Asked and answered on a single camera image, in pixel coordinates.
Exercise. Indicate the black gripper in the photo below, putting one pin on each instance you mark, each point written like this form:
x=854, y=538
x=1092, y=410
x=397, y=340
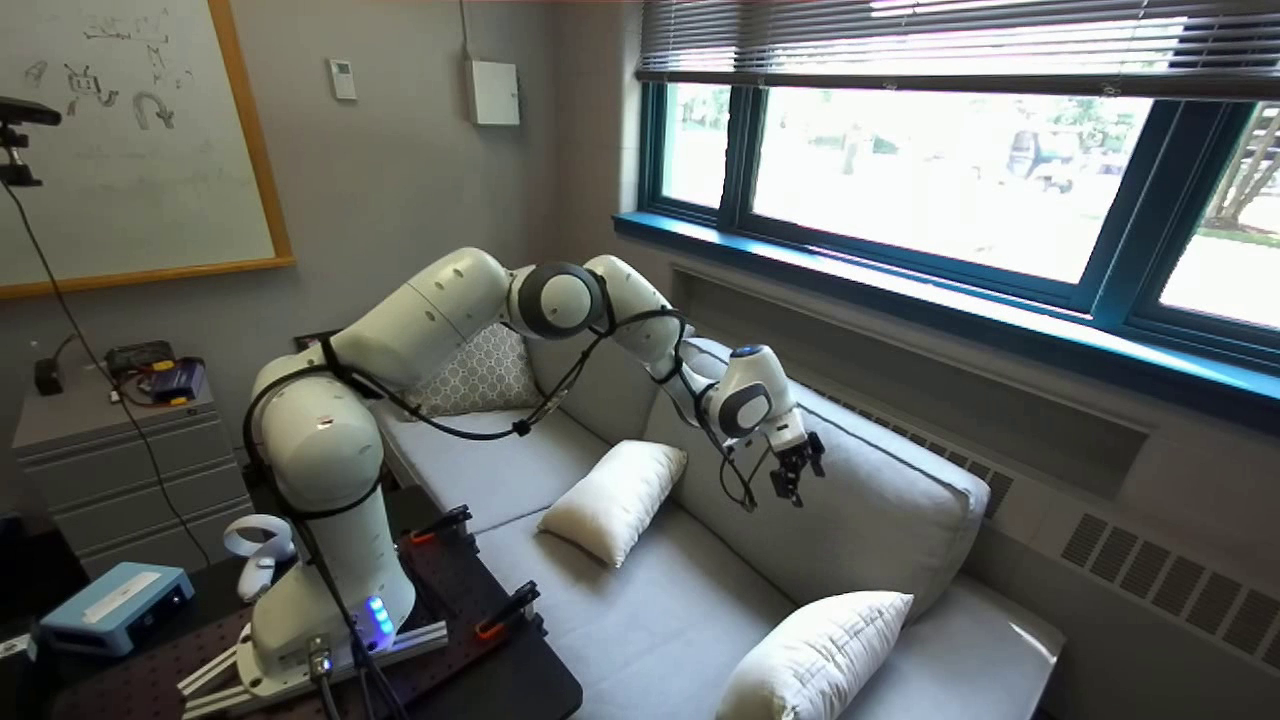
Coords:
x=797, y=461

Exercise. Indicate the large cream pillow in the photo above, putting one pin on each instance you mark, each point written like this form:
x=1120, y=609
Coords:
x=822, y=653

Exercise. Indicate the small cream pillow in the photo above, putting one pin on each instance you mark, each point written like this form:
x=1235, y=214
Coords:
x=605, y=502

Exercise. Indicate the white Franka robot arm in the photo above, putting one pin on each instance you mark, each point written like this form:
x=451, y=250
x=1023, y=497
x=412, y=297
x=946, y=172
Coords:
x=320, y=455

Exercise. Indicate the grey fabric sofa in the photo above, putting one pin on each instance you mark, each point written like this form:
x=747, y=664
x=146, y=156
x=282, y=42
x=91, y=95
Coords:
x=866, y=494

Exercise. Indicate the orange black clamp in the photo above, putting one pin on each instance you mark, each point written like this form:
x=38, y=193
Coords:
x=438, y=527
x=511, y=609

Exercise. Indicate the black robot table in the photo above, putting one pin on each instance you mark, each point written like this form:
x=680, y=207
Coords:
x=522, y=681

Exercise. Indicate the grey radiator cover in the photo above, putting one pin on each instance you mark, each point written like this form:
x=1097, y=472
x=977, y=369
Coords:
x=1202, y=465

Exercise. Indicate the dark window blinds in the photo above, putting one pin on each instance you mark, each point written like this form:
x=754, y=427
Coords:
x=935, y=42

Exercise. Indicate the white VR controller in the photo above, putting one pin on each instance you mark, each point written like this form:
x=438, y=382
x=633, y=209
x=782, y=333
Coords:
x=258, y=543

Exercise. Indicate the blue purple gadget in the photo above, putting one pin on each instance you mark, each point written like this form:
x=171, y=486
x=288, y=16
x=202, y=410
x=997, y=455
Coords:
x=176, y=382

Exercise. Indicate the black orange device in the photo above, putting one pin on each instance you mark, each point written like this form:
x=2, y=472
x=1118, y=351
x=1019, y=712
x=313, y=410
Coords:
x=137, y=356

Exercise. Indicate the grey drawer cabinet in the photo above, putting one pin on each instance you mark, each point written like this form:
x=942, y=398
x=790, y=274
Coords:
x=123, y=482

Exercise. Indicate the light blue box device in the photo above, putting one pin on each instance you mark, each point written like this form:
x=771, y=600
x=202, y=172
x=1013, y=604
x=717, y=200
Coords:
x=115, y=604

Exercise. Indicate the wood framed whiteboard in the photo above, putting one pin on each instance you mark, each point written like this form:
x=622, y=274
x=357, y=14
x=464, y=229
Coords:
x=135, y=144

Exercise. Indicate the small black stand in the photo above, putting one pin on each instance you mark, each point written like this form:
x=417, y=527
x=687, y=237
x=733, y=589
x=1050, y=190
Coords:
x=50, y=377

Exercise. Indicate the teal window frame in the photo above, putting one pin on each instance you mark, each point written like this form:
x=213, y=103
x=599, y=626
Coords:
x=1124, y=265

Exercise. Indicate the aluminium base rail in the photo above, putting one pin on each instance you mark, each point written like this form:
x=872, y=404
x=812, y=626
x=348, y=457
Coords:
x=412, y=638

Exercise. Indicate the white wall box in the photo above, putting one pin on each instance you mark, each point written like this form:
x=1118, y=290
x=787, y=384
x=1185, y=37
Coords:
x=493, y=95

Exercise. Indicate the black wall power strip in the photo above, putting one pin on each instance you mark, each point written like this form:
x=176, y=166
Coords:
x=313, y=337

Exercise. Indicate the white wall thermostat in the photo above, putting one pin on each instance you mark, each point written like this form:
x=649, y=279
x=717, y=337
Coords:
x=345, y=80

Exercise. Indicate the black camera on stand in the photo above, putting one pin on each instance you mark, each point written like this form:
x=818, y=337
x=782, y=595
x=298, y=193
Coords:
x=27, y=115

